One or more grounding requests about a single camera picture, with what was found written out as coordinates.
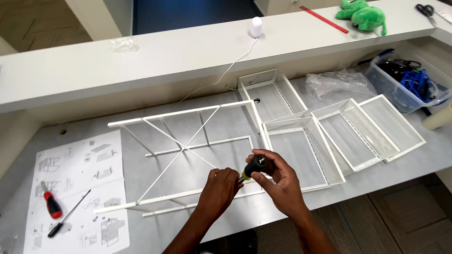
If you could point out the person's left hand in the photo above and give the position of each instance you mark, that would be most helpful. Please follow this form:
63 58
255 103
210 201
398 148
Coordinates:
216 192

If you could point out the person's right hand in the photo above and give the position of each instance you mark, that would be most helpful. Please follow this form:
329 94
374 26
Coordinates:
284 188

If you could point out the black yellow screwdriver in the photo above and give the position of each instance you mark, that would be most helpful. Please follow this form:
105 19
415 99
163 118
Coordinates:
255 166

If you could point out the white mesh drawer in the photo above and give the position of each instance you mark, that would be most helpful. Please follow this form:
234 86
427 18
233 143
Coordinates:
300 155
272 95
349 137
392 123

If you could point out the large clear plastic bag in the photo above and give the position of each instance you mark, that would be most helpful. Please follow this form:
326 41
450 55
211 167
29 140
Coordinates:
335 84

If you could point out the paper instruction sheet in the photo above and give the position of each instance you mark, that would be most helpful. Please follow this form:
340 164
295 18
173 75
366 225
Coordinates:
79 197

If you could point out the clear plastic storage bin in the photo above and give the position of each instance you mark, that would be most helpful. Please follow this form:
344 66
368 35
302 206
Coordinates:
395 93

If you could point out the thin black screwdriver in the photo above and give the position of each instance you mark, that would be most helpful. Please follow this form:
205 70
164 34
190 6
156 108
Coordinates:
67 216

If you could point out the red black screwdriver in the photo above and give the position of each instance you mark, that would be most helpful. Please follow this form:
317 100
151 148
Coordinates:
52 204

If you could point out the white rounded device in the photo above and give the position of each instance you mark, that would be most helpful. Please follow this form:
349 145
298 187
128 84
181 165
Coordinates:
256 26

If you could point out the cream cylinder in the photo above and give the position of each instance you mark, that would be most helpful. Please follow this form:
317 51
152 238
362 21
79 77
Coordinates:
439 118

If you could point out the red ruler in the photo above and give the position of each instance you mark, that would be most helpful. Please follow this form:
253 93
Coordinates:
324 19

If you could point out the small crumpled clear bag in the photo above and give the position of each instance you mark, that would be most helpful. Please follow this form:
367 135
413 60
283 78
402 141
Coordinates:
124 44

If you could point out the green plush frog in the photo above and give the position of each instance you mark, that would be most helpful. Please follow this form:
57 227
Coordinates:
363 16

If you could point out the black scissors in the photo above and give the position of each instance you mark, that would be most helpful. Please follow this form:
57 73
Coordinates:
425 11

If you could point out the white flat packet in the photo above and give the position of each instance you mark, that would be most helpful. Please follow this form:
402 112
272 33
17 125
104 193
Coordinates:
444 16

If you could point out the white metal rack frame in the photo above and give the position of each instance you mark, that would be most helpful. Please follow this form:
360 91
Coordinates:
183 148

